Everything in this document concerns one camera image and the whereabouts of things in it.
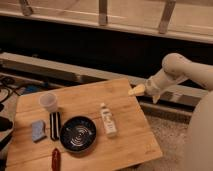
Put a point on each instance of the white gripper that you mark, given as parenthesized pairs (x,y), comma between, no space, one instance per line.
(156,85)

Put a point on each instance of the small white plastic bottle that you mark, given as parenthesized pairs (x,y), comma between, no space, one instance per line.
(108,121)

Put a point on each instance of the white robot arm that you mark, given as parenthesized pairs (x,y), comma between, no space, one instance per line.
(198,149)

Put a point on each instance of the wooden board table top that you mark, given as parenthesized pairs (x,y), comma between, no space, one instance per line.
(103,129)

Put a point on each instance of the black round bowl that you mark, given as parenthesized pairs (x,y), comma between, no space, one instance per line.
(78,134)

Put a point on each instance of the black white striped object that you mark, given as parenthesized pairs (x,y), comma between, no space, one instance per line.
(55,125)

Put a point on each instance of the translucent plastic cup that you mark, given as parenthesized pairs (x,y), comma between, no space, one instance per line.
(49,102)

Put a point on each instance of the red brown oblong object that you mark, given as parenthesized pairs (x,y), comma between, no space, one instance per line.
(56,160)

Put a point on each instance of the blue sponge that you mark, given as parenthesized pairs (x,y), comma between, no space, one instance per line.
(38,130)

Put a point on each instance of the black object at left edge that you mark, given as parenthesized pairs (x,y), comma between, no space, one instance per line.
(5,124)

